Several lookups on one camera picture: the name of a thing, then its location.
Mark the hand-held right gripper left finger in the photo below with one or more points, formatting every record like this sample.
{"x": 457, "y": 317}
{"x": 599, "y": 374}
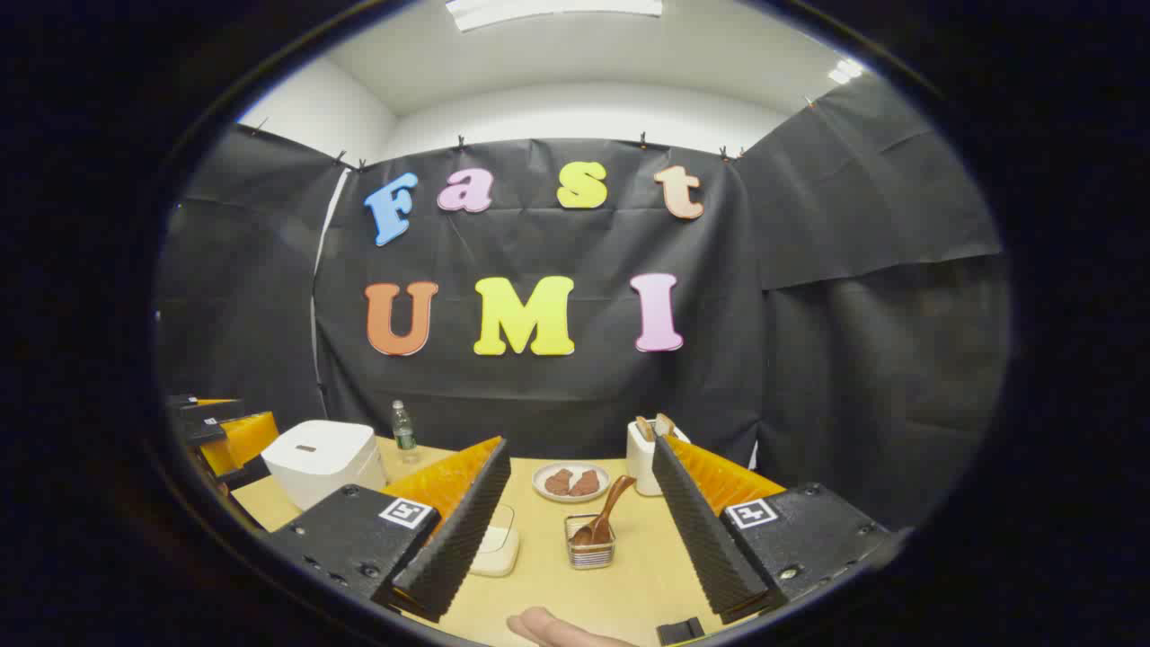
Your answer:
{"x": 458, "y": 539}

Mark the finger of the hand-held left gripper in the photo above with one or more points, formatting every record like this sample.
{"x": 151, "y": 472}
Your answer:
{"x": 182, "y": 402}
{"x": 216, "y": 427}

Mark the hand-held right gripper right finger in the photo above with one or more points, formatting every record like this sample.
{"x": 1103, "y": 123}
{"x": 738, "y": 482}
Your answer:
{"x": 705, "y": 539}

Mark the brown wooden spoon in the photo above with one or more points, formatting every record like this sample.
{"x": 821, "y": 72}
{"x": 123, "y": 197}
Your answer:
{"x": 611, "y": 508}

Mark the white rice cooker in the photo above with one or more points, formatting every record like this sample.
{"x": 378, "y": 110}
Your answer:
{"x": 319, "y": 458}

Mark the clear plastic container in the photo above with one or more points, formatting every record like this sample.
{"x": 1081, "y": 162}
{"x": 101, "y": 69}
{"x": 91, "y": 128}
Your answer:
{"x": 499, "y": 521}

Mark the white toaster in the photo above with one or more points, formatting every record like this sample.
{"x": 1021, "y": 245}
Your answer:
{"x": 641, "y": 463}

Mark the round white plate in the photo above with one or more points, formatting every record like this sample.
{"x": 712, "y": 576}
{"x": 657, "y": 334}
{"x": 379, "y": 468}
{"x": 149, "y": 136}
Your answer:
{"x": 539, "y": 481}

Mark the brown meat piece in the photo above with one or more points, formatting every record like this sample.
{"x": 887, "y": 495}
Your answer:
{"x": 586, "y": 483}
{"x": 559, "y": 483}

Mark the clear water bottle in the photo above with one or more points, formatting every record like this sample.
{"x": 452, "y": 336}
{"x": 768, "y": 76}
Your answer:
{"x": 404, "y": 436}

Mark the toast bread slice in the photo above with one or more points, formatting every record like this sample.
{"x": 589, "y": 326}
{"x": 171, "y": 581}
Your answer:
{"x": 665, "y": 425}
{"x": 644, "y": 429}

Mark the black backdrop cloth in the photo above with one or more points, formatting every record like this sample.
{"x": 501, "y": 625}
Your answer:
{"x": 539, "y": 395}

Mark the ceiling light panel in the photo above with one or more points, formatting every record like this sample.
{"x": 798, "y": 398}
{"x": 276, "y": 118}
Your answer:
{"x": 845, "y": 71}

